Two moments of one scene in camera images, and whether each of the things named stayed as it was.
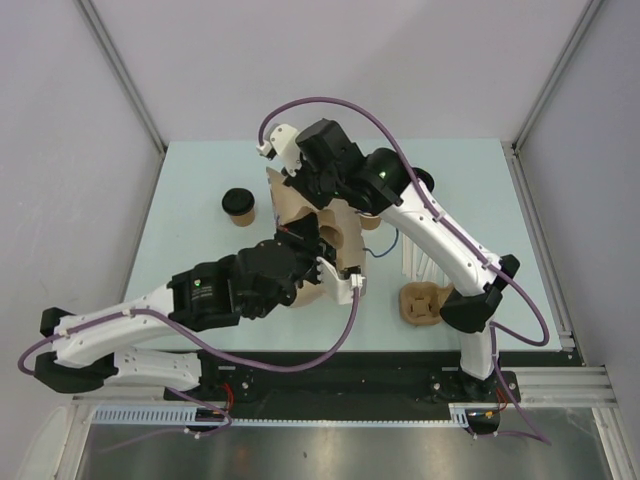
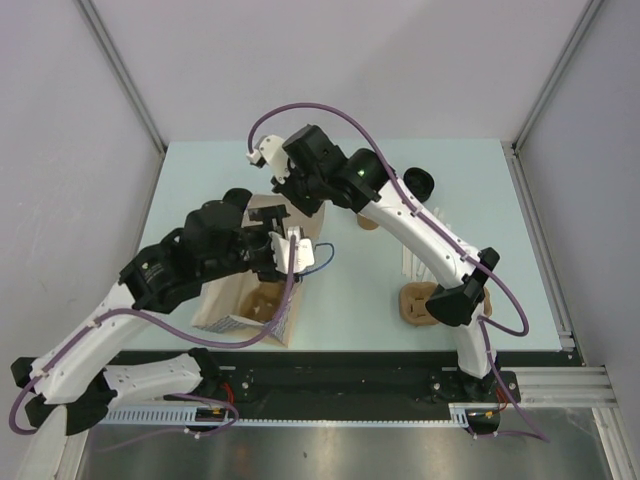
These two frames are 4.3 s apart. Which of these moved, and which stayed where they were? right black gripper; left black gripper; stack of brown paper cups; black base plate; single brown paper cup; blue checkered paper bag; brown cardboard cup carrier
Moved: single brown paper cup; blue checkered paper bag; left black gripper
Stayed: brown cardboard cup carrier; black base plate; stack of brown paper cups; right black gripper
